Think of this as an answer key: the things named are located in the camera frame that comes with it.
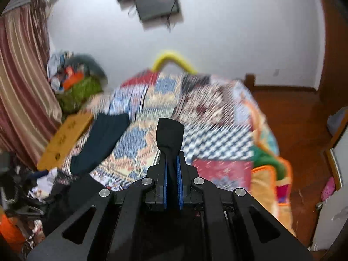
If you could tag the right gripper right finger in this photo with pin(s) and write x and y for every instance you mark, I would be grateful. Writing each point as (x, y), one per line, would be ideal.
(188, 196)

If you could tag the wooden lap board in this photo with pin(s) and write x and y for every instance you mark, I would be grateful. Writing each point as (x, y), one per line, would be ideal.
(64, 140)

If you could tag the white crumpled cloth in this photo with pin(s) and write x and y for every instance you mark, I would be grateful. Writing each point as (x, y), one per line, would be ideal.
(44, 185)

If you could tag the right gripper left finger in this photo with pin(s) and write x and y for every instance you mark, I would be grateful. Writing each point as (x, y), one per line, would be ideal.
(156, 180)

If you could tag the grey neck pillow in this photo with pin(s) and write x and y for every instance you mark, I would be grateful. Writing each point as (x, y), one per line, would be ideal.
(91, 66)

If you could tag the folded dark teal garment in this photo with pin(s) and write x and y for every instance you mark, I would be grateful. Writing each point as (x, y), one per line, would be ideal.
(105, 133)

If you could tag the patchwork patterned bedspread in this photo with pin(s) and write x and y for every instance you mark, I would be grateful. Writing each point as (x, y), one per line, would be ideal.
(226, 134)

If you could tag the wooden wardrobe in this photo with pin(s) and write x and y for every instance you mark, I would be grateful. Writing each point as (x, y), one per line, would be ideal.
(332, 90)

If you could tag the small wall monitor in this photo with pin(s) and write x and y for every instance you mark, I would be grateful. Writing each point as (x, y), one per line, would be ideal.
(152, 9)

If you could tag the striped pink beige curtain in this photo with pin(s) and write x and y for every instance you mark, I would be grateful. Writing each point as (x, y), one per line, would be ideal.
(30, 113)

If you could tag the yellow curved bed rail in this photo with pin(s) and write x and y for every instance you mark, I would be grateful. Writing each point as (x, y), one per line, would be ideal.
(167, 57)

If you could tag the orange box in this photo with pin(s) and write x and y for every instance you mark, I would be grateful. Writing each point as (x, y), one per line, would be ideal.
(72, 80)

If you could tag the black pants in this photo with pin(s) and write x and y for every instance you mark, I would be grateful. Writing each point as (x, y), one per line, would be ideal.
(70, 193)

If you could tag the wooden bed post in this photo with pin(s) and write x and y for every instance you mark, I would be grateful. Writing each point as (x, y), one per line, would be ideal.
(249, 81)

